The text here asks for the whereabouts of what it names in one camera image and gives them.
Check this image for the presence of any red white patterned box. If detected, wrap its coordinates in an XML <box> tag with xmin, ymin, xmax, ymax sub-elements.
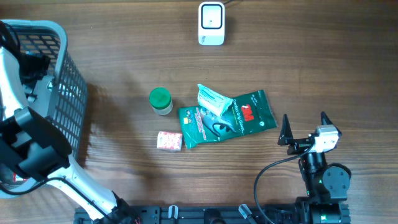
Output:
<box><xmin>157</xmin><ymin>131</ymin><xmax>183</xmax><ymax>151</ymax></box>

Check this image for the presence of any green 3M gloves package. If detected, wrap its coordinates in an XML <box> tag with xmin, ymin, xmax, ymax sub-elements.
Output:
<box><xmin>178</xmin><ymin>90</ymin><xmax>277</xmax><ymax>149</ymax></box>

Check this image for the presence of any white teal pouch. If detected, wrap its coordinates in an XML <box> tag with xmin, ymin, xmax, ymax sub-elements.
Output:
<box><xmin>197</xmin><ymin>84</ymin><xmax>233</xmax><ymax>116</ymax></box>

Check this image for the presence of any black right camera cable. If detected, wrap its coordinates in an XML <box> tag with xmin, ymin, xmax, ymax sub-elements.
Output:
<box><xmin>252</xmin><ymin>143</ymin><xmax>315</xmax><ymax>224</ymax></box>

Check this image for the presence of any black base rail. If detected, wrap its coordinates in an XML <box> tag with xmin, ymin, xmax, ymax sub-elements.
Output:
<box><xmin>73</xmin><ymin>203</ymin><xmax>351</xmax><ymax>224</ymax></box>

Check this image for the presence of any red white snack bar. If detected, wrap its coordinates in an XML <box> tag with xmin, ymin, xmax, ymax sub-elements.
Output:
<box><xmin>12</xmin><ymin>173</ymin><xmax>27</xmax><ymax>183</ymax></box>

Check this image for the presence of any black left camera cable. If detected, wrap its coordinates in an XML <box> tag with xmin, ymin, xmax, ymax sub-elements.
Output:
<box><xmin>0</xmin><ymin>177</ymin><xmax>113</xmax><ymax>218</ymax></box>

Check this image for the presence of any grey plastic shopping basket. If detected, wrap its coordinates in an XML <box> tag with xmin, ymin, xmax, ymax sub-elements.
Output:
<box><xmin>0</xmin><ymin>19</ymin><xmax>89</xmax><ymax>199</ymax></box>

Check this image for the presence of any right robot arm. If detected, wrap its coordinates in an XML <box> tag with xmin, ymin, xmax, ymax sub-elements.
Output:
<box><xmin>278</xmin><ymin>112</ymin><xmax>352</xmax><ymax>224</ymax></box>

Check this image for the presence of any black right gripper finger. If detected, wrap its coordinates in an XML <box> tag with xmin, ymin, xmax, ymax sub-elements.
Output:
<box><xmin>279</xmin><ymin>114</ymin><xmax>293</xmax><ymax>141</ymax></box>
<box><xmin>321</xmin><ymin>111</ymin><xmax>341</xmax><ymax>136</ymax></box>

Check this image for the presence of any green lid jar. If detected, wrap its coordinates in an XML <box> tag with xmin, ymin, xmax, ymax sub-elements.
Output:
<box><xmin>149</xmin><ymin>87</ymin><xmax>173</xmax><ymax>116</ymax></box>

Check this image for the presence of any black camera cable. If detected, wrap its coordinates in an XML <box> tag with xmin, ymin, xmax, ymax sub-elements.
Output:
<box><xmin>0</xmin><ymin>177</ymin><xmax>113</xmax><ymax>218</ymax></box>
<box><xmin>252</xmin><ymin>143</ymin><xmax>315</xmax><ymax>224</ymax></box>

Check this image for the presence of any white barcode scanner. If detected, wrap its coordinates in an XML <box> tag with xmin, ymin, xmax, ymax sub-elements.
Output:
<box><xmin>198</xmin><ymin>1</ymin><xmax>226</xmax><ymax>45</ymax></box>

